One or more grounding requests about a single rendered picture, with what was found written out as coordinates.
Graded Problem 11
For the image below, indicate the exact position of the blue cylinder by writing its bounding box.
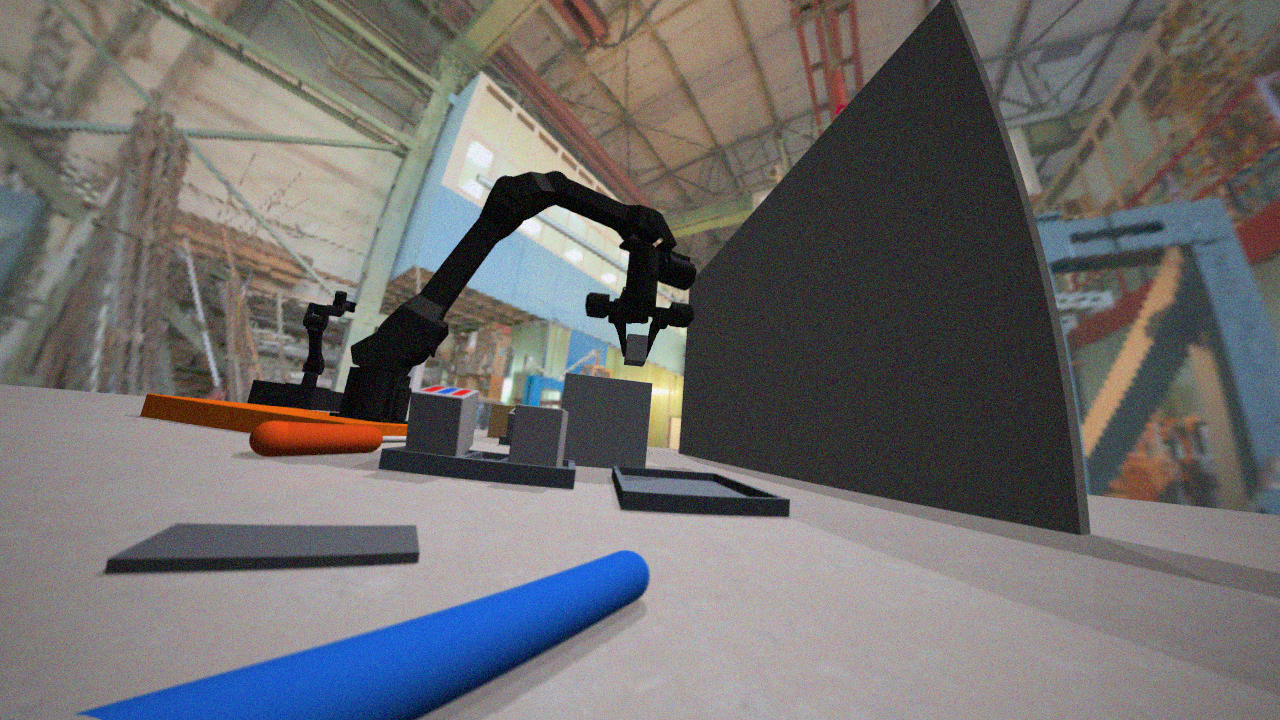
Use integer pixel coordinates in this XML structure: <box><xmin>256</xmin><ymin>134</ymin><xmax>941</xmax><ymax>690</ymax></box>
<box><xmin>76</xmin><ymin>550</ymin><xmax>649</xmax><ymax>720</ymax></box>

